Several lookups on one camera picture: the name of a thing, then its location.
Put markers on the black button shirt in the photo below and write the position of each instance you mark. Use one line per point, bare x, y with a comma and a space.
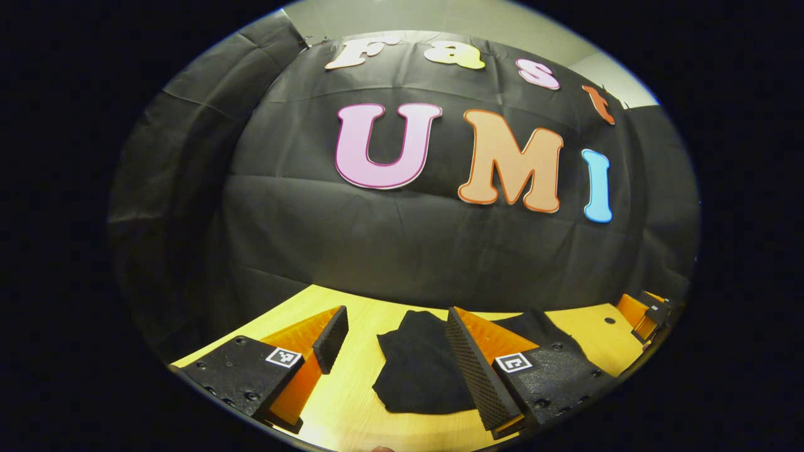
421, 370

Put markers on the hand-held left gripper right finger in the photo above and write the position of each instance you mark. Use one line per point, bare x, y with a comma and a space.
477, 376

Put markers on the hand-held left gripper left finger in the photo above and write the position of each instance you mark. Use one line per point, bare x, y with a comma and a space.
331, 339

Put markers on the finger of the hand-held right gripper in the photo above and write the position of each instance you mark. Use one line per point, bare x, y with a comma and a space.
631, 311
666, 307

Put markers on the black backdrop cloth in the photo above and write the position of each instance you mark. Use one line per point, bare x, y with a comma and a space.
389, 238

